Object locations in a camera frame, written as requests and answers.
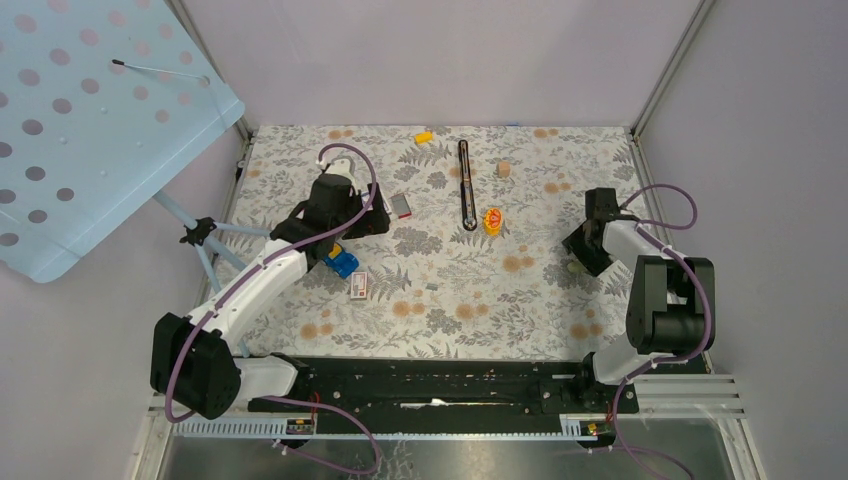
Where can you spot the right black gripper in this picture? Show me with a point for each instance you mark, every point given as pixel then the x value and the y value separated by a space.
pixel 595 264

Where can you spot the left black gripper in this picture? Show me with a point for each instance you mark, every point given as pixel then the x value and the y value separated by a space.
pixel 375 221

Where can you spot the grey red small box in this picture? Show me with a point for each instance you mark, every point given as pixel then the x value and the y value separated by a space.
pixel 400 206

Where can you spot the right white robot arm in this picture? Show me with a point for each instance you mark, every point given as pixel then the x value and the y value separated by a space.
pixel 669 317

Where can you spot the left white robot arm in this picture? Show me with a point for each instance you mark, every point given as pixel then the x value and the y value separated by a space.
pixel 192 363

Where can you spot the blue yellow toy car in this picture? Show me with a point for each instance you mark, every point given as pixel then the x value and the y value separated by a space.
pixel 341 261

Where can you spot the yellow butterfly toy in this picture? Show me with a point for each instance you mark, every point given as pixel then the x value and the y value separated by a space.
pixel 493 221

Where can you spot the yellow small block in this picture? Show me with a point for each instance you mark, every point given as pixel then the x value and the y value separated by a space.
pixel 423 137

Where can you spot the floral table mat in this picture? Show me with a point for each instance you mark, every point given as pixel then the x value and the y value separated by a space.
pixel 504 297

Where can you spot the blue perforated stand panel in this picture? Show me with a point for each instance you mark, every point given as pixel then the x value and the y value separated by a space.
pixel 102 104

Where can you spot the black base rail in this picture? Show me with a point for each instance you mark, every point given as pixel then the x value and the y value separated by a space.
pixel 419 396

